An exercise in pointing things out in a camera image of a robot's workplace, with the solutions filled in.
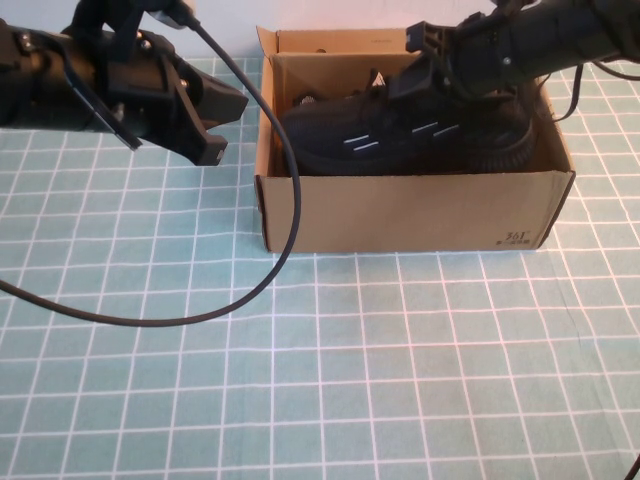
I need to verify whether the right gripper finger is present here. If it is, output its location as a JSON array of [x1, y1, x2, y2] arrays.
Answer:
[[406, 20, 449, 54], [387, 57, 444, 102]]

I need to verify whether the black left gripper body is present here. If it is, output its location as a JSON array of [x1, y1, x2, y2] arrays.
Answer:
[[98, 30, 187, 147]]

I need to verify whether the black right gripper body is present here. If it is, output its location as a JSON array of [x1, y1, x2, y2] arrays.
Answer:
[[443, 3, 519, 99]]

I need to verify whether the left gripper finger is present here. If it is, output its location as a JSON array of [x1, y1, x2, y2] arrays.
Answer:
[[183, 60, 250, 133], [163, 88, 229, 167]]

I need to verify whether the black mesh sneaker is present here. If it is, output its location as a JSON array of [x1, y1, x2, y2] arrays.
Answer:
[[277, 69, 536, 177], [294, 69, 389, 109]]

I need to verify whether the brown cardboard shoe box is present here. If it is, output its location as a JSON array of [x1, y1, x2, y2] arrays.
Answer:
[[253, 24, 576, 255]]

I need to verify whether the green white checked tablecloth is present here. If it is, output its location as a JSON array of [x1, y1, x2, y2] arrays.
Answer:
[[0, 53, 640, 480]]

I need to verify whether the black white flat strap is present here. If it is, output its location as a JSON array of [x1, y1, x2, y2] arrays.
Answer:
[[59, 37, 144, 152]]

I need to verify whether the black left camera cable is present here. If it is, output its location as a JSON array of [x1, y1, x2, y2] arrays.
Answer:
[[0, 12, 303, 327]]

